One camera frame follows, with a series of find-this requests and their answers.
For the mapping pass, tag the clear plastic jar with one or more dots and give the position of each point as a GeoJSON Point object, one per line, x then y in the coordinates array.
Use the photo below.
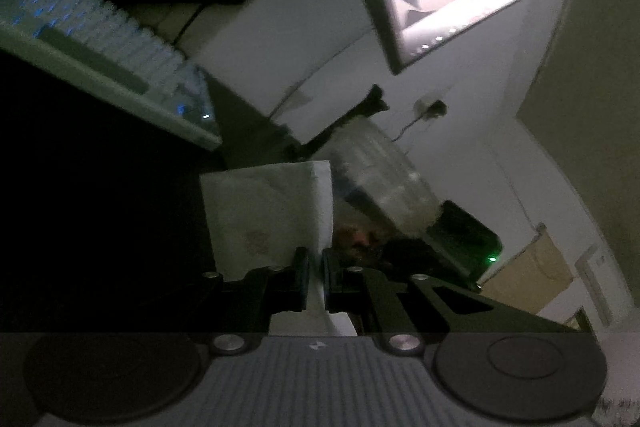
{"type": "Point", "coordinates": [380, 177]}

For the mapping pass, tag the cardboard box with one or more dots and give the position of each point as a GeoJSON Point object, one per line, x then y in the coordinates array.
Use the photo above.
{"type": "Point", "coordinates": [530, 277]}

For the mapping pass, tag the white tissue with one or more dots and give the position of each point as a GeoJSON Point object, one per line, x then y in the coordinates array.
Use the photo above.
{"type": "Point", "coordinates": [260, 207]}

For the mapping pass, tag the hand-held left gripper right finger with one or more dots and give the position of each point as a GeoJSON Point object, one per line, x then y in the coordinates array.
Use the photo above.
{"type": "Point", "coordinates": [330, 276]}

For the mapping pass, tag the white mechanical keyboard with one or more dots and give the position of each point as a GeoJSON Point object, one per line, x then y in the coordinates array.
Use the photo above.
{"type": "Point", "coordinates": [100, 37]}

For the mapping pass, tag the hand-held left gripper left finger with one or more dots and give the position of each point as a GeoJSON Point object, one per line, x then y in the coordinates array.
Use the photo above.
{"type": "Point", "coordinates": [301, 274]}

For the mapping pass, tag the wall socket with plug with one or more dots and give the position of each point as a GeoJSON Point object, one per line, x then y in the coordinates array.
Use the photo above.
{"type": "Point", "coordinates": [430, 109]}

